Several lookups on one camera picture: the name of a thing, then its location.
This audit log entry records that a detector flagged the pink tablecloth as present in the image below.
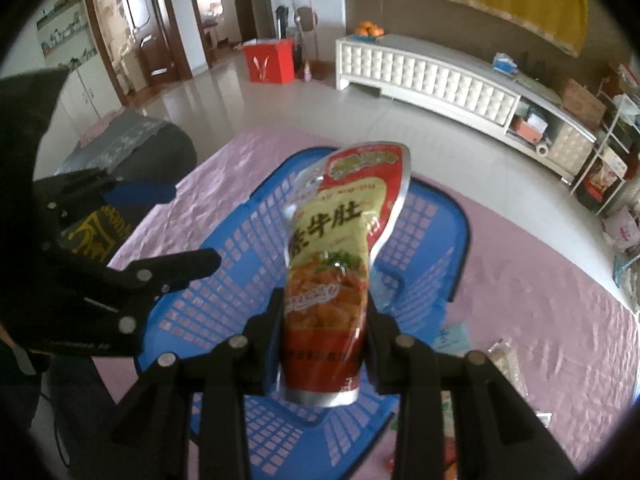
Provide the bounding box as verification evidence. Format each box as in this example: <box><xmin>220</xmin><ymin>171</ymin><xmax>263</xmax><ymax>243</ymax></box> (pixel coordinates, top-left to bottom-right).
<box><xmin>107</xmin><ymin>127</ymin><xmax>640</xmax><ymax>480</ymax></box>

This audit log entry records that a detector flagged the white plastic bag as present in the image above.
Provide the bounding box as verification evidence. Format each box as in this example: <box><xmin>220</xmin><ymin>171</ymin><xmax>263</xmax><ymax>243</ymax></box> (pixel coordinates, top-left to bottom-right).
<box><xmin>602</xmin><ymin>207</ymin><xmax>640</xmax><ymax>253</ymax></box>

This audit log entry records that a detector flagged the orange snack packet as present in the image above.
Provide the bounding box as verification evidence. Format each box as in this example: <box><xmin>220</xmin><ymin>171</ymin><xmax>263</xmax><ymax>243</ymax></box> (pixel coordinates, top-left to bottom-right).
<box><xmin>442</xmin><ymin>430</ymin><xmax>463</xmax><ymax>480</ymax></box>

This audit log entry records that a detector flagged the light blue snack packet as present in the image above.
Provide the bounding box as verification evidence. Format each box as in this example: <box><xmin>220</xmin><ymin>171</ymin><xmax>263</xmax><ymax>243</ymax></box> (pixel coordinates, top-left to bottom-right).
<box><xmin>432</xmin><ymin>322</ymin><xmax>473</xmax><ymax>356</ymax></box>

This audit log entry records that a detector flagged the grey lace cloth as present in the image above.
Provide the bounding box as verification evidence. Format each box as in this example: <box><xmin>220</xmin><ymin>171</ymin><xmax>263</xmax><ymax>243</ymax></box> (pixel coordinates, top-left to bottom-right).
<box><xmin>55</xmin><ymin>109</ymin><xmax>168</xmax><ymax>176</ymax></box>

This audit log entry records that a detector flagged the white metal shelf rack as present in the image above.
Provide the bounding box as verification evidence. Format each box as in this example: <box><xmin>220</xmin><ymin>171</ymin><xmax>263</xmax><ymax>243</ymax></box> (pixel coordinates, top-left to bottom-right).
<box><xmin>570</xmin><ymin>62</ymin><xmax>640</xmax><ymax>216</ymax></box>

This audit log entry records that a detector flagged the red gift bag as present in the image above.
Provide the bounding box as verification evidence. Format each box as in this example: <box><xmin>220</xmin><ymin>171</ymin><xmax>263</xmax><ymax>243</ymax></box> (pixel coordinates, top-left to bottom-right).
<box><xmin>243</xmin><ymin>38</ymin><xmax>296</xmax><ymax>84</ymax></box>

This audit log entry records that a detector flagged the white tufted TV cabinet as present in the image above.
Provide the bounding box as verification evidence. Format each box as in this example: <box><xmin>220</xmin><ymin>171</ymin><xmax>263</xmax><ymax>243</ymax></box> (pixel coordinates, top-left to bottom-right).
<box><xmin>335</xmin><ymin>34</ymin><xmax>601</xmax><ymax>181</ymax></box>

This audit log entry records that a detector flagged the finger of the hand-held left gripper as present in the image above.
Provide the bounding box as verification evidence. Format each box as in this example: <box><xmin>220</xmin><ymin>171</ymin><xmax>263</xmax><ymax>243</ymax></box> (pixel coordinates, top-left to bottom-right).
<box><xmin>32</xmin><ymin>167</ymin><xmax>177</xmax><ymax>242</ymax></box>
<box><xmin>30</xmin><ymin>248</ymin><xmax>223</xmax><ymax>357</ymax></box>

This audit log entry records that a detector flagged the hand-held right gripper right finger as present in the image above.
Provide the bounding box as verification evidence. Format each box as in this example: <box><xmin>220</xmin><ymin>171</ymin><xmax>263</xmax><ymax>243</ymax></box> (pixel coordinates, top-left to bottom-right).
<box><xmin>364</xmin><ymin>304</ymin><xmax>583</xmax><ymax>480</ymax></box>

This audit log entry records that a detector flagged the red yellow snack packet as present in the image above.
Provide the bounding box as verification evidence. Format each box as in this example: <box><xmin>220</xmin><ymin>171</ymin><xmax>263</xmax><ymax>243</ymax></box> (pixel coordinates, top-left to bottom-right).
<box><xmin>277</xmin><ymin>142</ymin><xmax>413</xmax><ymax>408</ymax></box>

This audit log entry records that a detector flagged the brown cardboard box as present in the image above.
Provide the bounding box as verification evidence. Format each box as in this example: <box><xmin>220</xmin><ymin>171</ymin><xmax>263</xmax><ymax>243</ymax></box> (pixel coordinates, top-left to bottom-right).
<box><xmin>562</xmin><ymin>78</ymin><xmax>608</xmax><ymax>128</ymax></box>

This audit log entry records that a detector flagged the black upright vacuum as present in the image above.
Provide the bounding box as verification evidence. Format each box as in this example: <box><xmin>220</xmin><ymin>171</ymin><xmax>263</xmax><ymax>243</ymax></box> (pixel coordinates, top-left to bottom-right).
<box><xmin>275</xmin><ymin>5</ymin><xmax>292</xmax><ymax>42</ymax></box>

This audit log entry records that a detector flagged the small pink cloth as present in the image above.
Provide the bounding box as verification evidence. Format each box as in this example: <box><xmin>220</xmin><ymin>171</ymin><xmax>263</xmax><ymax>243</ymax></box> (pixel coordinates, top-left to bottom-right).
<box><xmin>77</xmin><ymin>117</ymin><xmax>118</xmax><ymax>146</ymax></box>

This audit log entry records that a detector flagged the broom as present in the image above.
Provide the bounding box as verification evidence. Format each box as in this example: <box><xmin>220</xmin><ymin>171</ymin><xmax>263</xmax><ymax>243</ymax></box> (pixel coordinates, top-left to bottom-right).
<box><xmin>295</xmin><ymin>5</ymin><xmax>322</xmax><ymax>81</ymax></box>

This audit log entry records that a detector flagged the white cupboard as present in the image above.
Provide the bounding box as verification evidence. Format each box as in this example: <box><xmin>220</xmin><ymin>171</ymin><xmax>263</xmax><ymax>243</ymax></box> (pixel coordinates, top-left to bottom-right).
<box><xmin>57</xmin><ymin>62</ymin><xmax>123</xmax><ymax>133</ymax></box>

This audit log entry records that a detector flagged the brown wooden door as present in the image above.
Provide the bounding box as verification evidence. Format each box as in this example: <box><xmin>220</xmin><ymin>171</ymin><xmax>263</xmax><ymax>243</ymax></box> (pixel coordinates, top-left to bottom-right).
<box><xmin>117</xmin><ymin>0</ymin><xmax>183</xmax><ymax>88</ymax></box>

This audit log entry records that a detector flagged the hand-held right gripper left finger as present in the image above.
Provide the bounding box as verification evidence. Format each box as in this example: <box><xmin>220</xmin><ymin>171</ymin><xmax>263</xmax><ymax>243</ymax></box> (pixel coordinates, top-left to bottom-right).
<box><xmin>109</xmin><ymin>287</ymin><xmax>287</xmax><ymax>480</ymax></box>

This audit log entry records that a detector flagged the wall shelf with small items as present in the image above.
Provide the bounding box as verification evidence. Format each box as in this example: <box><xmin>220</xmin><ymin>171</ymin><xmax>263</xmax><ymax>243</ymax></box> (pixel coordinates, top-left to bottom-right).
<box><xmin>36</xmin><ymin>0</ymin><xmax>98</xmax><ymax>68</ymax></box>

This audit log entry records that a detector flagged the clear snack packet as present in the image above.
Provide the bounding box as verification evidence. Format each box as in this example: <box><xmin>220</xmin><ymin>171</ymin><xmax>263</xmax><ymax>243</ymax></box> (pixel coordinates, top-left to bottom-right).
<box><xmin>485</xmin><ymin>340</ymin><xmax>528</xmax><ymax>397</ymax></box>

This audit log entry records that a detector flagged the blue plastic basket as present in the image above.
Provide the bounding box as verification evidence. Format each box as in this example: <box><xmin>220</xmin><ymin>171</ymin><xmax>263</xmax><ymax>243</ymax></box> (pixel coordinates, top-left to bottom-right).
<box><xmin>135</xmin><ymin>147</ymin><xmax>473</xmax><ymax>480</ymax></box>

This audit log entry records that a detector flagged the dark cloth yellow print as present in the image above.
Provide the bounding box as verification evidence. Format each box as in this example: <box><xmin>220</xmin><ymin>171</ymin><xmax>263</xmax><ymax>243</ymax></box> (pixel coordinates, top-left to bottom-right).
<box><xmin>57</xmin><ymin>120</ymin><xmax>198</xmax><ymax>267</ymax></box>

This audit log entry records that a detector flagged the pink flat box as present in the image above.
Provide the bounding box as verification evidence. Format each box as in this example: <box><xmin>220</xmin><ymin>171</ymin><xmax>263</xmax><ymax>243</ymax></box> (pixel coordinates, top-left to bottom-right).
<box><xmin>515</xmin><ymin>119</ymin><xmax>543</xmax><ymax>143</ymax></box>

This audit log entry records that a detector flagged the pile of oranges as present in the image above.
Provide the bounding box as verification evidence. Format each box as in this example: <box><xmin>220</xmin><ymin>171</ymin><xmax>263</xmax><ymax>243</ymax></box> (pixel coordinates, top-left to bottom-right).
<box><xmin>354</xmin><ymin>20</ymin><xmax>386</xmax><ymax>41</ymax></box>

